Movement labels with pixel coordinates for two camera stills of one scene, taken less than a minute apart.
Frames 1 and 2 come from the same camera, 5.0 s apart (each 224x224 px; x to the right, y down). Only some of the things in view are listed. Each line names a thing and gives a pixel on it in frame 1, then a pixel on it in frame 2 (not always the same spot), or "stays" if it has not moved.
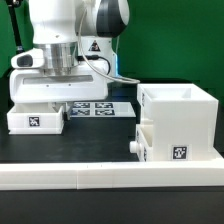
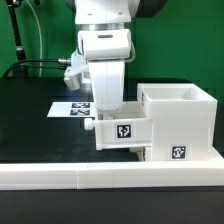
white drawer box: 35,118 → 124,128
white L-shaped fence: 111,175 stays
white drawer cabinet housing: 185,121 stays
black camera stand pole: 13,4 stays
